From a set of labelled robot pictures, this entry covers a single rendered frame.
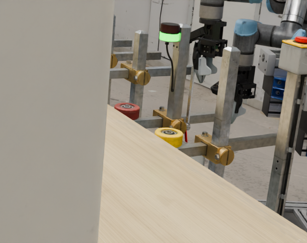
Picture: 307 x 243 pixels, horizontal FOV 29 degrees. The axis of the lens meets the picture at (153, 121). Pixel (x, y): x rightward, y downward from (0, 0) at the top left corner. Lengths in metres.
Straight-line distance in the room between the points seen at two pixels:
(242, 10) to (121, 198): 4.34
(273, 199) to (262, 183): 2.24
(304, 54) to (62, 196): 1.25
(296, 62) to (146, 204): 0.49
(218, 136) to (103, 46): 1.52
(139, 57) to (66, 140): 1.89
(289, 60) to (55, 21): 1.28
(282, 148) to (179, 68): 0.51
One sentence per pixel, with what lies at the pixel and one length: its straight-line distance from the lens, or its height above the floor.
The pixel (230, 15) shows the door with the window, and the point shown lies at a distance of 5.63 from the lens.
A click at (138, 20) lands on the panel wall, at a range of 6.82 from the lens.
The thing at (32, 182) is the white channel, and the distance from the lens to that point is 0.22.
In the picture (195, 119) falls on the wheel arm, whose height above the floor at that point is 0.84.
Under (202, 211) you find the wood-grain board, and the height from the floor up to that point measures 0.90.
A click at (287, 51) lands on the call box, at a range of 1.48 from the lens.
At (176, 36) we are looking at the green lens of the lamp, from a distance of 1.84.
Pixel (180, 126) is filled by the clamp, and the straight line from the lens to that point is 1.92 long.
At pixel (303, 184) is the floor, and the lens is 3.91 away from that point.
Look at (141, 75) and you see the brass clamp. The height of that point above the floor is 0.96.
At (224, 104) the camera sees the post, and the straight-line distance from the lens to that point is 1.71.
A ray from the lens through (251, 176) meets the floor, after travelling 3.90.
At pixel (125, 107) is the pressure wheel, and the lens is 1.89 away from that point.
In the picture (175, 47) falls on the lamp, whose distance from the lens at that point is 1.89.
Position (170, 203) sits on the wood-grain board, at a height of 0.90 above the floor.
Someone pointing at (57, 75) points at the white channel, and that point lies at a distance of 0.21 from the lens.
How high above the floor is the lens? 1.45
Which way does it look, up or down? 18 degrees down
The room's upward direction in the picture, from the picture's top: 5 degrees clockwise
